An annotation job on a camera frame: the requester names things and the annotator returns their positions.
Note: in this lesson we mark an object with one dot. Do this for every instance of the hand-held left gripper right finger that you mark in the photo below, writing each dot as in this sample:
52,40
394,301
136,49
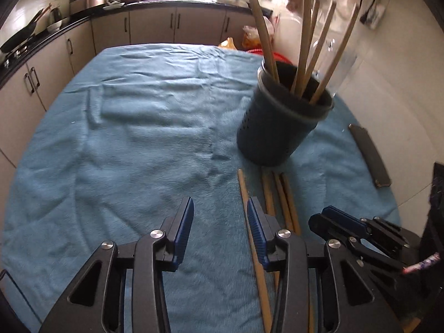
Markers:
256,236

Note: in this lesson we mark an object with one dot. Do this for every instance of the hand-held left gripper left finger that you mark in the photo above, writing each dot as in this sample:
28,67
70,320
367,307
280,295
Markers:
184,229

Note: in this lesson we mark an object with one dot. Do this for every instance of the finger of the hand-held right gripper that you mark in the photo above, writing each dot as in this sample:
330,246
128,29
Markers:
341,216
324,225

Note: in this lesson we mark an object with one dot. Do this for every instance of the tan bamboo chopstick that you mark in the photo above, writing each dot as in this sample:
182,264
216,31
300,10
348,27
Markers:
305,24
314,20
242,187
261,27
267,194
321,41
337,53
282,197

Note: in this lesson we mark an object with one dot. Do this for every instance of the dark grey utensil holder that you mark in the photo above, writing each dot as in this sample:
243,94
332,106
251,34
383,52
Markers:
274,128

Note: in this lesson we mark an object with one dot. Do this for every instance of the printed cloth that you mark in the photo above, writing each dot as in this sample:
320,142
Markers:
421,263

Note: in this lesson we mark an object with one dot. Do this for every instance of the dark cloth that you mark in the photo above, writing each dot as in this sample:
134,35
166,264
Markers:
435,222

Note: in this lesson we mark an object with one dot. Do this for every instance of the black smartphone in brown case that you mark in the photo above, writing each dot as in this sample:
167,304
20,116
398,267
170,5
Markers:
371,158

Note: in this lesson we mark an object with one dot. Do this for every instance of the blue towel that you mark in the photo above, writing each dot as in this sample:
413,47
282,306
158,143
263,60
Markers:
138,145

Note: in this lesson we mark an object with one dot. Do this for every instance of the clear glass pitcher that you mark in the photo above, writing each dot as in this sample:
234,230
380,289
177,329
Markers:
345,73

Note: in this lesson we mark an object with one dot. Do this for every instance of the red basket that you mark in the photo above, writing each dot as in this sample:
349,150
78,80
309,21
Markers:
277,56

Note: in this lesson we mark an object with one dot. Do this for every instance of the orange plastic bag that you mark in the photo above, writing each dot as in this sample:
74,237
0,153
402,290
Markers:
229,44

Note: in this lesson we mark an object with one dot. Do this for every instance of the clear plastic bag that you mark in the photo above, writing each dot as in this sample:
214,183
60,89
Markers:
250,35

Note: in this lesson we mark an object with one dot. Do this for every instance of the kitchen base cabinets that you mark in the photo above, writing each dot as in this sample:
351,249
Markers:
152,24

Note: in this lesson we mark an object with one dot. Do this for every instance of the black countertop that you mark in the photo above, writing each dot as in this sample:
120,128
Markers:
156,4

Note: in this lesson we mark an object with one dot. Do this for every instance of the white plate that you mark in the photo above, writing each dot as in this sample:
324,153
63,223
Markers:
112,4

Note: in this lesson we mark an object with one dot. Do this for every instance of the small white bowl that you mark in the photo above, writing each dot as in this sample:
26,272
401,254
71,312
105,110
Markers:
54,26

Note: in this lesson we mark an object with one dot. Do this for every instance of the gas stove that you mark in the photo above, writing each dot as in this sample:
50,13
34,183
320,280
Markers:
14,54

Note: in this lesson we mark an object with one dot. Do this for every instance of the black wok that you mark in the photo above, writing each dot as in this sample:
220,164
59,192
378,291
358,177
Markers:
17,38

